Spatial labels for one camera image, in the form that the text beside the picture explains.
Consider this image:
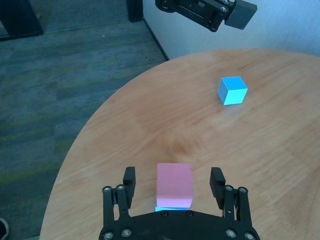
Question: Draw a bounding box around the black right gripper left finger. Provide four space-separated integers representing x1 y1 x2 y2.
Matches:
101 166 137 222

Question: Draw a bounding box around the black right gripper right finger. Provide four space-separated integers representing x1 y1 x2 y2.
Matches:
209 166 252 222

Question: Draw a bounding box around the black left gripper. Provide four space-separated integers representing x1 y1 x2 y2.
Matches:
154 0 258 33

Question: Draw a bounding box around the light blue cube block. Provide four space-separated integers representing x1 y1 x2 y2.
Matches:
216 76 249 106
154 205 192 213

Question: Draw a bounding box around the pink cube block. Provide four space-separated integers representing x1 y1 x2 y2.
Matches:
156 162 194 209

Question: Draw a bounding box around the dark baseboard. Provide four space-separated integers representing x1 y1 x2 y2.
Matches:
141 18 170 62

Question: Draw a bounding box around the dark round floor object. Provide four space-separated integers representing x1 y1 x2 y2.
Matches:
0 216 10 237

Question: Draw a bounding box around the dark frame post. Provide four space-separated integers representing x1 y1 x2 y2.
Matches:
126 0 145 24

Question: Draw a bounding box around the dark frame panel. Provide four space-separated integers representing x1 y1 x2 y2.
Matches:
0 0 45 42

